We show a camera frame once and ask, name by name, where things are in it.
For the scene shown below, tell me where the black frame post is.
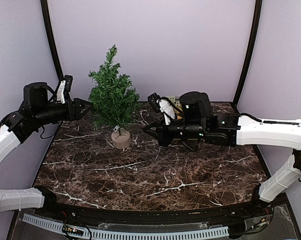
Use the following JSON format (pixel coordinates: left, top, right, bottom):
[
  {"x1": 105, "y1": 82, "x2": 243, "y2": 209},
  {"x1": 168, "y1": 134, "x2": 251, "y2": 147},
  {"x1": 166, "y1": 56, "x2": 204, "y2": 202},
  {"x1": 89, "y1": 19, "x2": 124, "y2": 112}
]
[
  {"x1": 40, "y1": 0, "x2": 64, "y2": 80},
  {"x1": 232, "y1": 0, "x2": 263, "y2": 108}
]

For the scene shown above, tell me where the small green christmas tree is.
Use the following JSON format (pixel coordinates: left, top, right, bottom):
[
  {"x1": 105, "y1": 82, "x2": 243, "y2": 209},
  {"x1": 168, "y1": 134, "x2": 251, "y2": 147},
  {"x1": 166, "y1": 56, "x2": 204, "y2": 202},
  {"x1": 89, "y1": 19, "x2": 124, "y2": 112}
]
[{"x1": 88, "y1": 44, "x2": 140, "y2": 129}]

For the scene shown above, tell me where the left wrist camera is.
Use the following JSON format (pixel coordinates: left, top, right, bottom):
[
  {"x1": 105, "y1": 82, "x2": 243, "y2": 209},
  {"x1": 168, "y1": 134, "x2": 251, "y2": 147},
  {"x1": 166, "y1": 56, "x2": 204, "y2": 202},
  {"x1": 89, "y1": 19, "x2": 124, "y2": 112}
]
[{"x1": 56, "y1": 75, "x2": 73, "y2": 104}]

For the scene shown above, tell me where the green plastic basket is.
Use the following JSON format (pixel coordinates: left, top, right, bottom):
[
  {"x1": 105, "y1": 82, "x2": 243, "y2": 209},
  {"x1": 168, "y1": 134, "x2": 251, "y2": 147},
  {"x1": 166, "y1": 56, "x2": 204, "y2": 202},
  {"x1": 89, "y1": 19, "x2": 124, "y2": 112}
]
[{"x1": 166, "y1": 96, "x2": 183, "y2": 119}]

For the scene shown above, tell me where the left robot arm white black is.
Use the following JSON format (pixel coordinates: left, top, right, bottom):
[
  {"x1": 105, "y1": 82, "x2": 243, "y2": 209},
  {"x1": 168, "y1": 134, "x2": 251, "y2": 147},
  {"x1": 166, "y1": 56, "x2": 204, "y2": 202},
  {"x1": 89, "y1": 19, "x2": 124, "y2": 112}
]
[{"x1": 0, "y1": 75, "x2": 93, "y2": 218}]

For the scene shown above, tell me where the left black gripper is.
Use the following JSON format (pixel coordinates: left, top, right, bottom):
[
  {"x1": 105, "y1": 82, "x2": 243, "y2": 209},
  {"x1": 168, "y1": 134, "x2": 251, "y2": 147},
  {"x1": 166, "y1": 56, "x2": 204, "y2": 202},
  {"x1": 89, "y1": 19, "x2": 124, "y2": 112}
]
[{"x1": 34, "y1": 97, "x2": 94, "y2": 126}]

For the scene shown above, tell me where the round wooden tree base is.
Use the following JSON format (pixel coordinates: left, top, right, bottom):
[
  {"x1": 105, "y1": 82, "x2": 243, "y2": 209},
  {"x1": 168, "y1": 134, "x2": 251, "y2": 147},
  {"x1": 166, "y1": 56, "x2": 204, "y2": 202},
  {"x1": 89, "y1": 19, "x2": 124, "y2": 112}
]
[{"x1": 111, "y1": 129, "x2": 132, "y2": 149}]

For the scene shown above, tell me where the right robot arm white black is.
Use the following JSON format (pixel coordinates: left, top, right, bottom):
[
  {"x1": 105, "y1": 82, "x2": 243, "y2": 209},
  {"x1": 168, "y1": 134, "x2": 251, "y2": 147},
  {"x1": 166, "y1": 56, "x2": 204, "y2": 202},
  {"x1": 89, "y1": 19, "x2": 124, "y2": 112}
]
[{"x1": 143, "y1": 91, "x2": 301, "y2": 217}]

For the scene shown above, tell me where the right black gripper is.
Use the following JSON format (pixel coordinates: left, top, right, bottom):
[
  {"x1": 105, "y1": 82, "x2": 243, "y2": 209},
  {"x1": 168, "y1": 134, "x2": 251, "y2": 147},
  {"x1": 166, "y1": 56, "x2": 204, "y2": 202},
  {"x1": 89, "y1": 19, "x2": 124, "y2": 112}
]
[{"x1": 142, "y1": 116, "x2": 207, "y2": 147}]

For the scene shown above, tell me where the thin wire fairy light string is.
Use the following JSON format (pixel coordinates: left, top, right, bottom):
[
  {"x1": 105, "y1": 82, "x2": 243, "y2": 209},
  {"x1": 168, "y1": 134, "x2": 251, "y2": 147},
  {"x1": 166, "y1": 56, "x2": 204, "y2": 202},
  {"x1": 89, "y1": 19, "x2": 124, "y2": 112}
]
[{"x1": 112, "y1": 109, "x2": 151, "y2": 146}]

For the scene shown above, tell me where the black front rail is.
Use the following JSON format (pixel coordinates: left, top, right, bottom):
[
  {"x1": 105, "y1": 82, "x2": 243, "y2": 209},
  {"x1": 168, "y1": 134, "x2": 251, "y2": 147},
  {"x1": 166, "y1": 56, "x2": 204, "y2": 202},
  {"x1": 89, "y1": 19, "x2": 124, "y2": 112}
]
[{"x1": 34, "y1": 202, "x2": 274, "y2": 226}]

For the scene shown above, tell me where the left black frame post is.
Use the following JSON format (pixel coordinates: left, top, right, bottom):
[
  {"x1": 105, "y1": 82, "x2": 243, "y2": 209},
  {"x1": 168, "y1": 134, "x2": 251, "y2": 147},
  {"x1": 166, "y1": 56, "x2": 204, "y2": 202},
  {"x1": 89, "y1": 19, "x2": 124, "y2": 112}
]
[{"x1": 40, "y1": 0, "x2": 64, "y2": 80}]

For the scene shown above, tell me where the right black frame post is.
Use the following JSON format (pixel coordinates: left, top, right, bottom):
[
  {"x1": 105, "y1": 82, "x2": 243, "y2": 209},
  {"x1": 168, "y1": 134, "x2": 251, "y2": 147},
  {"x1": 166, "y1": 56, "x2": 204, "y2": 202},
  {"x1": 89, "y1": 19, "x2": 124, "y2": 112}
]
[{"x1": 232, "y1": 0, "x2": 263, "y2": 108}]

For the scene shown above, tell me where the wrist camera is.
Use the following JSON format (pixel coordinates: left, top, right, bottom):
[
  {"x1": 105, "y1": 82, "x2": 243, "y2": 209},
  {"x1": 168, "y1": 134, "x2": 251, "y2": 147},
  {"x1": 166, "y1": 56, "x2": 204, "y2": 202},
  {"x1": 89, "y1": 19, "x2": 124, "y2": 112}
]
[
  {"x1": 56, "y1": 75, "x2": 73, "y2": 104},
  {"x1": 147, "y1": 93, "x2": 177, "y2": 126}
]

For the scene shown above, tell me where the white slotted cable duct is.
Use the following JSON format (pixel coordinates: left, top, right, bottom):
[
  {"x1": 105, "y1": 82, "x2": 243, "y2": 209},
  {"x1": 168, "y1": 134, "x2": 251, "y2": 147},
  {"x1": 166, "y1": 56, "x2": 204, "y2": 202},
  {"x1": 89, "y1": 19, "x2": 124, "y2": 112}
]
[{"x1": 22, "y1": 213, "x2": 230, "y2": 240}]

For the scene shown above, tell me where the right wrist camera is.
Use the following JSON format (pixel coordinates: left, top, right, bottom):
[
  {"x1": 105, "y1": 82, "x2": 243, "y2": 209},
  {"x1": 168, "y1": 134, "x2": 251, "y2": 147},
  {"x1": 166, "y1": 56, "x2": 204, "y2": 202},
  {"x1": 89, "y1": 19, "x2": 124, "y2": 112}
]
[{"x1": 147, "y1": 93, "x2": 177, "y2": 126}]

